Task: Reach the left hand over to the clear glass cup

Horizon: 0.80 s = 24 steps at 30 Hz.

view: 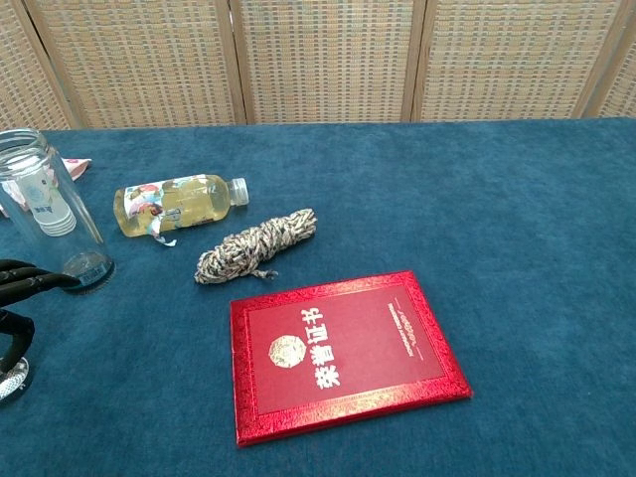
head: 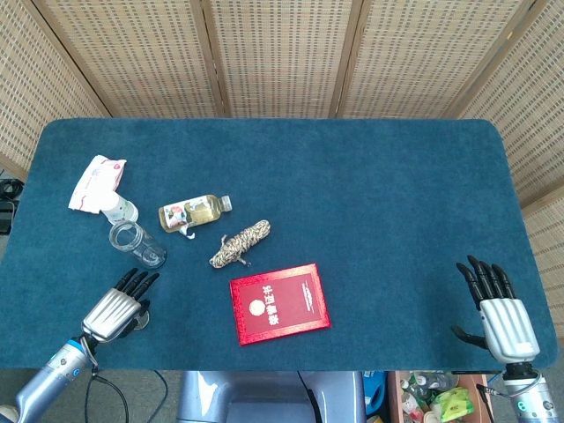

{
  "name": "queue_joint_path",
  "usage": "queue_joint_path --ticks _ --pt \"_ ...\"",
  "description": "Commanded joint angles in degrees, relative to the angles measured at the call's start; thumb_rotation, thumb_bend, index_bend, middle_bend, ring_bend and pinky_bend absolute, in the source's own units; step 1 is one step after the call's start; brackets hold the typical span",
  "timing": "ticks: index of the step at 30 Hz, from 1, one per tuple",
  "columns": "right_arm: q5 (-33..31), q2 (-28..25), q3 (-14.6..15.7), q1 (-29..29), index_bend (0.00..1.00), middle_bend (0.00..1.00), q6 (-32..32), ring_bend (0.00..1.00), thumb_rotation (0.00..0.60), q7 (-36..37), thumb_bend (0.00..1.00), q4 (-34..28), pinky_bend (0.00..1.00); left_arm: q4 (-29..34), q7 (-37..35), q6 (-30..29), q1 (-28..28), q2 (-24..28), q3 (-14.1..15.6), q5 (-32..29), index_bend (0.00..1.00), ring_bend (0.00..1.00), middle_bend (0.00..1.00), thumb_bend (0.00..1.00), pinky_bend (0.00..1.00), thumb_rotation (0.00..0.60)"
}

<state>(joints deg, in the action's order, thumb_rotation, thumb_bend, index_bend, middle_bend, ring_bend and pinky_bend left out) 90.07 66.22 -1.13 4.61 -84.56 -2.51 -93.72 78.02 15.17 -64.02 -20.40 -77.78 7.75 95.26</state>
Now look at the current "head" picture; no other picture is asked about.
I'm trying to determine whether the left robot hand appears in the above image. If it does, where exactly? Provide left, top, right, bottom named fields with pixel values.
left=81, top=267, right=160, bottom=345

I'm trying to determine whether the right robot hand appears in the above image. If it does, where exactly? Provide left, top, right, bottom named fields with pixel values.
left=449, top=255, right=541, bottom=365

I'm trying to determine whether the clear tall glass bottle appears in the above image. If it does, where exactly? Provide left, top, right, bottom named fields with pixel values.
left=108, top=219, right=168, bottom=271

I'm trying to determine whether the green snack pack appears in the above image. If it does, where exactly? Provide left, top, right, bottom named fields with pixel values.
left=434, top=387, right=476, bottom=423

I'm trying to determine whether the white bottle lid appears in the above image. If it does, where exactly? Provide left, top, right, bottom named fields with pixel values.
left=100, top=196, right=139, bottom=225

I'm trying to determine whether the pink white tissue pack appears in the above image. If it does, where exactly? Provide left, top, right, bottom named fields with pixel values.
left=67, top=154, right=129, bottom=215

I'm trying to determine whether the cardboard box of trash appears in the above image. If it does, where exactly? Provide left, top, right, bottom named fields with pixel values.
left=387, top=370, right=491, bottom=423

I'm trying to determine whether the plastic bottle with yellow liquid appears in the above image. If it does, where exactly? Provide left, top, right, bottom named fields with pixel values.
left=157, top=194, right=234, bottom=241

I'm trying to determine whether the black box device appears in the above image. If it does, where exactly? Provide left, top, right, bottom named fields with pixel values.
left=0, top=200, right=17, bottom=235

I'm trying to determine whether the blue plastic container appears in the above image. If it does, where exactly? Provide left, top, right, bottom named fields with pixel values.
left=363, top=370, right=389, bottom=418

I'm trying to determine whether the red honor certificate folder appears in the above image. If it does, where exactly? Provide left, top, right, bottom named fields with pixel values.
left=228, top=263, right=332, bottom=348

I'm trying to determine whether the grey blue robot torso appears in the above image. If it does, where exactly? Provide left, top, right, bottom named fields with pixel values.
left=177, top=370, right=367, bottom=423

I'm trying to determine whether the blue velvet table cover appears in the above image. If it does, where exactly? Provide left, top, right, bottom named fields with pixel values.
left=0, top=117, right=559, bottom=372

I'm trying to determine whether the woven bamboo folding screen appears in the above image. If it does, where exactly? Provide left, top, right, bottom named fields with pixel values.
left=0, top=0, right=564, bottom=347

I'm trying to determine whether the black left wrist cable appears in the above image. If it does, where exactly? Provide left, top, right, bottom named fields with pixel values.
left=85, top=347, right=130, bottom=423

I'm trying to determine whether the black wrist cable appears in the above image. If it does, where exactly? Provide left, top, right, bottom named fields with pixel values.
left=475, top=382, right=508, bottom=398
left=85, top=347, right=130, bottom=423

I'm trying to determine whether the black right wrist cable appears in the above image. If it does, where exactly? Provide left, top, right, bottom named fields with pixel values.
left=475, top=382, right=508, bottom=398

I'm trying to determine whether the thin black floor cable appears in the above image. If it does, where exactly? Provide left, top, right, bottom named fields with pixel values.
left=152, top=370, right=172, bottom=423

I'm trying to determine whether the braided beige rope bundle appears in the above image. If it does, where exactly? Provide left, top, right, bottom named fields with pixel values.
left=208, top=219, right=272, bottom=270

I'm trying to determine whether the black cable bundle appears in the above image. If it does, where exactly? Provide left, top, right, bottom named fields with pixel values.
left=0, top=178, right=24, bottom=200

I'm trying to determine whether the black torso cable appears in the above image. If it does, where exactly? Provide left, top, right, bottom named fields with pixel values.
left=297, top=370, right=319, bottom=413

